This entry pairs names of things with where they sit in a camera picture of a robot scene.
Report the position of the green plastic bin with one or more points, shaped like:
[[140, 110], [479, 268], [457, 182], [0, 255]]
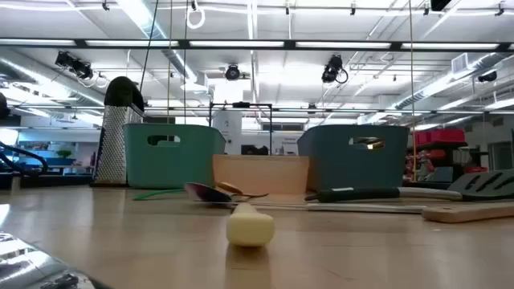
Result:
[[172, 168]]

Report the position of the black ceiling camera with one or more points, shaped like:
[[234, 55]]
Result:
[[232, 72], [74, 64], [487, 76], [332, 69]]

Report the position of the green potted plant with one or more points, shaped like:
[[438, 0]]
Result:
[[64, 153]]

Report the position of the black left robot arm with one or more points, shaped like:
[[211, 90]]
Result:
[[3, 107]]

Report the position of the white pillar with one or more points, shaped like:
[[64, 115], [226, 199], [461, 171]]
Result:
[[227, 132]]

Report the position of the blue plastic bin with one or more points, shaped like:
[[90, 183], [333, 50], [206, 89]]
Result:
[[353, 168]]

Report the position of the wooden spatula with label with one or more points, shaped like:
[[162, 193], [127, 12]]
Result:
[[462, 213]]

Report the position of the orange plastic bin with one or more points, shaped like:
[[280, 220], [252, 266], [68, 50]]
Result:
[[261, 174]]

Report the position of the storage shelf with items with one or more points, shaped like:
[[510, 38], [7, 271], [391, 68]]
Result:
[[441, 164]]

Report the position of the red storage bins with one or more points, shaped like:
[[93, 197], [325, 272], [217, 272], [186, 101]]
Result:
[[439, 136]]

